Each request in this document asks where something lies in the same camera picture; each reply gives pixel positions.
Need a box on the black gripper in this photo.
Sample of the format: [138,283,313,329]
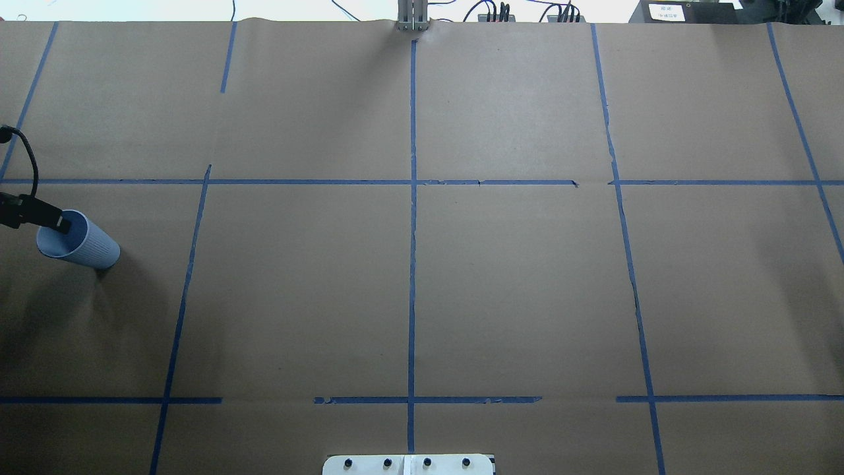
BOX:
[1,192,73,234]

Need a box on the blue ribbed paper cup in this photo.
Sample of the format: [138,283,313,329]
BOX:
[36,208,121,270]

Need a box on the black box with white label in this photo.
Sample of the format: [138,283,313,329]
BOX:
[629,1,753,24]

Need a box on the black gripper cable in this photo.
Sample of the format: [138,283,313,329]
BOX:
[0,125,40,199]

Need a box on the aluminium frame post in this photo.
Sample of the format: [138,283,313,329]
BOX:
[396,0,430,31]

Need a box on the white camera pole base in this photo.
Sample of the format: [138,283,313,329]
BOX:
[322,453,497,474]

